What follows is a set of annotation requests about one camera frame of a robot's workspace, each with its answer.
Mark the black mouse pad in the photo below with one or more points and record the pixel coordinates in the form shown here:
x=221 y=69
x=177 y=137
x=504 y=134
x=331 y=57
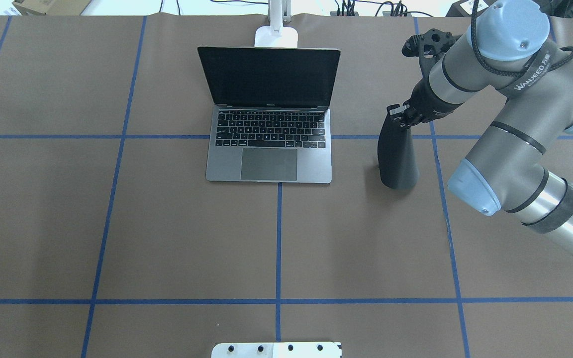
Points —
x=396 y=157

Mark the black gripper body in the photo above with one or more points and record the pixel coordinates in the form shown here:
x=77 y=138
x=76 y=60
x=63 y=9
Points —
x=425 y=103

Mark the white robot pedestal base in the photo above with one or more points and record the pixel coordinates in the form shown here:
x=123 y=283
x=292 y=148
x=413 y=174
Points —
x=278 y=350

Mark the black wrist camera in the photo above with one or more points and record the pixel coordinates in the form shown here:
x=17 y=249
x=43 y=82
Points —
x=431 y=44

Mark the grey laptop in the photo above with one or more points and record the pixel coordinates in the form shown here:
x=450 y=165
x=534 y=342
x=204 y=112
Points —
x=271 y=117

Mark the white desk lamp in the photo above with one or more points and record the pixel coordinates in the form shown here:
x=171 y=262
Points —
x=277 y=34

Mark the brown cardboard box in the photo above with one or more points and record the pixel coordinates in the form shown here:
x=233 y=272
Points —
x=51 y=7

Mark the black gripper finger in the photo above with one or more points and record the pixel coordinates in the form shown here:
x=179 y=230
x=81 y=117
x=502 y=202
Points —
x=403 y=116

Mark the black device with label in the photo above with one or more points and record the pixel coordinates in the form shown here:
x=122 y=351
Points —
x=464 y=8

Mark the black power strip left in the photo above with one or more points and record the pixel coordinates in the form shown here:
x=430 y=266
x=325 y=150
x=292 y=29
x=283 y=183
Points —
x=345 y=8

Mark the black power strip right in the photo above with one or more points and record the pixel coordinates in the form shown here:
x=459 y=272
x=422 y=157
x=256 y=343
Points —
x=396 y=8

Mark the black power strip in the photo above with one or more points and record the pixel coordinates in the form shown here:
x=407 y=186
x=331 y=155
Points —
x=396 y=8
x=345 y=8

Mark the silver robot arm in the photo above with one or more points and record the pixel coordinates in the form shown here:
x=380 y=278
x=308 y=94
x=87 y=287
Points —
x=506 y=47

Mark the brown paper table cover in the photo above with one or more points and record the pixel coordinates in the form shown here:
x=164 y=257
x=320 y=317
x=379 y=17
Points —
x=113 y=244

